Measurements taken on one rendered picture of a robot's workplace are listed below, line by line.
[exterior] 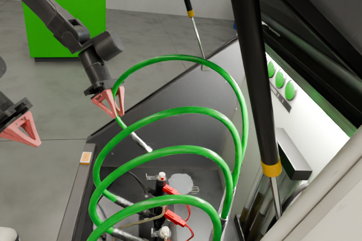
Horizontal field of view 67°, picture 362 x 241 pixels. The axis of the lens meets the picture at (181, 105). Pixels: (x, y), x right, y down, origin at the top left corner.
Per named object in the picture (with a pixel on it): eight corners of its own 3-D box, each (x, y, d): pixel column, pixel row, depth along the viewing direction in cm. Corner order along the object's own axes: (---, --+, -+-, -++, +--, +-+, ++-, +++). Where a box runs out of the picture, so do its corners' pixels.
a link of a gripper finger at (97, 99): (134, 109, 77) (120, 79, 78) (117, 114, 71) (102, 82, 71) (119, 118, 80) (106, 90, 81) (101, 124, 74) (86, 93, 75)
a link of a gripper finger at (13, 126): (35, 150, 59) (0, 119, 56) (18, 162, 62) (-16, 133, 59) (53, 132, 64) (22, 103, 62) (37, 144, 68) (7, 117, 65)
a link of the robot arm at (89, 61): (85, 55, 81) (72, 52, 75) (103, 43, 79) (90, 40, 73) (95, 75, 80) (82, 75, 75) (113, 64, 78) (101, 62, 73)
